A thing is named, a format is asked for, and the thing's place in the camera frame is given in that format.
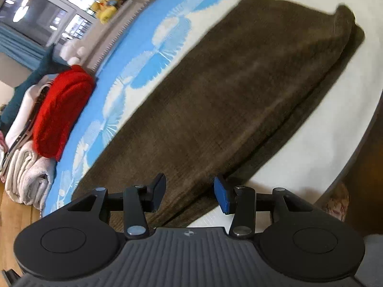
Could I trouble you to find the brown corduroy pants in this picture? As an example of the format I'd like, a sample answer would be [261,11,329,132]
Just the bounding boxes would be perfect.
[73,0,364,227]

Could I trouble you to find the blue white patterned bedsheet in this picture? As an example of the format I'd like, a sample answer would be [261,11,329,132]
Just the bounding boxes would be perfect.
[43,0,382,215]

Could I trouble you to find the white folded quilt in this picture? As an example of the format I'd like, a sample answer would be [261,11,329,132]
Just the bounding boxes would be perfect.
[1,80,56,210]

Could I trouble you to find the red folded blanket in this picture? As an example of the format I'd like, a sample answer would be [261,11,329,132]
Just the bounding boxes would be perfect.
[33,65,96,161]

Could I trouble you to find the white plush toy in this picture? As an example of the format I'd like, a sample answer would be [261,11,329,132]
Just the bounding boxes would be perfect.
[59,39,87,66]

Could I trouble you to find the dark teal shark plush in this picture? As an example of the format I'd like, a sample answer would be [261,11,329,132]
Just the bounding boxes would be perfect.
[1,44,70,135]

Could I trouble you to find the blue curtain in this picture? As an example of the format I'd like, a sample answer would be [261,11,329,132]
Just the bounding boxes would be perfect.
[0,23,45,71]

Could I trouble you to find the yellow plush toy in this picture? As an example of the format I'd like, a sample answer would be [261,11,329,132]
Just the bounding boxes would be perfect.
[90,0,124,24]

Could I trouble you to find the window frame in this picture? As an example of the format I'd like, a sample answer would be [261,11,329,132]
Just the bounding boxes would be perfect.
[1,0,96,46]

